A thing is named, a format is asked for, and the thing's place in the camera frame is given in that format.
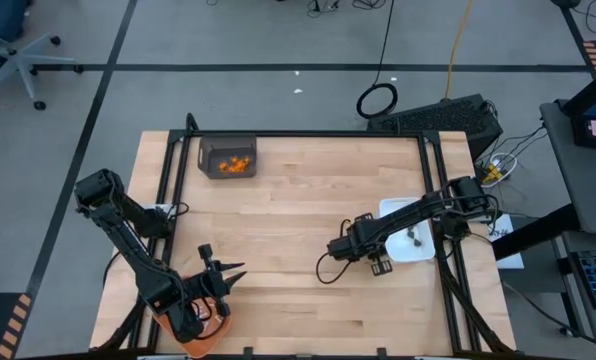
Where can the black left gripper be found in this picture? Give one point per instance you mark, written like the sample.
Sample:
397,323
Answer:
210,287

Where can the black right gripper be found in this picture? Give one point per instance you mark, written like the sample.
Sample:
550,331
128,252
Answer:
348,245

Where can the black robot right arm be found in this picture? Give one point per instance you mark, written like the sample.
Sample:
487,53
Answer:
428,210

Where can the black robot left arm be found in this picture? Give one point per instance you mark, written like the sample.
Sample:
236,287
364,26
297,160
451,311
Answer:
128,245

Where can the white plastic bin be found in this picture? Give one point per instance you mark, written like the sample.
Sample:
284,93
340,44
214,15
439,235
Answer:
403,252

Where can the orange plastic tray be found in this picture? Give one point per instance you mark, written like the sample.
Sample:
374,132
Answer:
215,337

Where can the dark grey plastic bin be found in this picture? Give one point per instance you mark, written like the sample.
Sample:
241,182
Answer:
213,150

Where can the black computer case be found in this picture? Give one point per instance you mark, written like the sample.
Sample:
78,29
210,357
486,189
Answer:
428,117

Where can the white paper sheet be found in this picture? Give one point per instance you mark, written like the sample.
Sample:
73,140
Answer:
508,250

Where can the yellow power strip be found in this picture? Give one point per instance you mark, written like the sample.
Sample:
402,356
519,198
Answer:
493,174

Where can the black metal beam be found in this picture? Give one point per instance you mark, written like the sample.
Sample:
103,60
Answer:
533,232

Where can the grey keyboard desk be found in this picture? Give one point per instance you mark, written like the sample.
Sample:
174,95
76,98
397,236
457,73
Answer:
578,330

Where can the grey office chair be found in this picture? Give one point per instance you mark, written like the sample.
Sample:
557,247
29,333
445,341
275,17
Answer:
20,62

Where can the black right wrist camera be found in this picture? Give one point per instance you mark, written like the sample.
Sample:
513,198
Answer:
340,248

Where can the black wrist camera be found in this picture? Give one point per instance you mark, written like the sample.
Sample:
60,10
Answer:
340,248
188,325

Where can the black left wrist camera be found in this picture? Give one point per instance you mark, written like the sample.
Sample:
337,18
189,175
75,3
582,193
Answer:
188,325

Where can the black frame clamp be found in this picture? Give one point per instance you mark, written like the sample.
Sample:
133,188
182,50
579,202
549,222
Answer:
382,353
248,353

